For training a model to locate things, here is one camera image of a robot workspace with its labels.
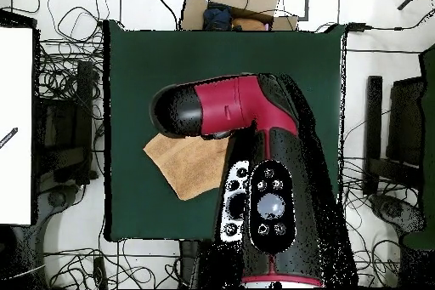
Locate black marker pen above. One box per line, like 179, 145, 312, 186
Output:
0, 127, 19, 150

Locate green cloth on side table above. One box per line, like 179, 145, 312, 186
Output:
402, 43, 435, 251

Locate black looped cable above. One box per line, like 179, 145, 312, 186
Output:
46, 0, 111, 45

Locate white panel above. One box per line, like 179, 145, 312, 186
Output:
0, 26, 34, 225

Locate dark blue garment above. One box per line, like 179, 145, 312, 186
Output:
202, 2, 234, 31

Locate black metal frame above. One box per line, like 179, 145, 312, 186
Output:
363, 75, 426, 196

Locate dark green table cloth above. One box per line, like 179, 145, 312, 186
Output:
103, 20, 347, 242

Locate black adapter cable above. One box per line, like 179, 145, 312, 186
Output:
364, 9, 435, 31

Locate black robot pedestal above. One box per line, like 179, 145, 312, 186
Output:
178, 239, 244, 289

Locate orange terry towel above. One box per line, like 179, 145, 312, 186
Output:
142, 133, 231, 202

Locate orange garment in box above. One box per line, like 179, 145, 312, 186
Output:
231, 17, 268, 31

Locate black metal stand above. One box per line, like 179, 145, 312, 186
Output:
33, 60, 99, 186

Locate grey chair base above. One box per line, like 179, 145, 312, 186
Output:
370, 193, 427, 235
37, 184, 81, 233

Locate black slim power strip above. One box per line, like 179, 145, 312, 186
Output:
93, 256, 109, 290

